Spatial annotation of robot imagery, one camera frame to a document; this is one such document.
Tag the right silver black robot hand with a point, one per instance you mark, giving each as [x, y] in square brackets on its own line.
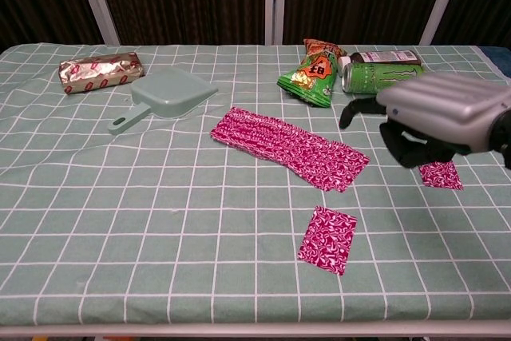
[439, 105]

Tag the pink patterned playing card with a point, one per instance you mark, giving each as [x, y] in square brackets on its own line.
[327, 240]
[442, 176]

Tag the pink patterned playing card spread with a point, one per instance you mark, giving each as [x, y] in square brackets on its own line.
[279, 143]

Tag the blue cloth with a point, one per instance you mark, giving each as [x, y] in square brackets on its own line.
[497, 59]

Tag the dark bottle with white cap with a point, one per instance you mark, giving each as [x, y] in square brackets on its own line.
[383, 57]

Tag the green Monster drink can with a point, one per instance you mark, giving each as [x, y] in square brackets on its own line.
[365, 77]

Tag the green orange chip bag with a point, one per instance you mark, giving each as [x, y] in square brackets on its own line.
[313, 79]

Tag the green plastic dustpan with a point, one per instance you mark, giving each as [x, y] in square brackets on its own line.
[171, 93]

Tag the green checkered tablecloth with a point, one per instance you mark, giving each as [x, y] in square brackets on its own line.
[199, 237]

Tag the gold foil snack package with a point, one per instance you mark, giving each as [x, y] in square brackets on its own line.
[100, 71]

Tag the white slanted metal frame post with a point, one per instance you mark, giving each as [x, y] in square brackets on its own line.
[441, 1]
[97, 1]

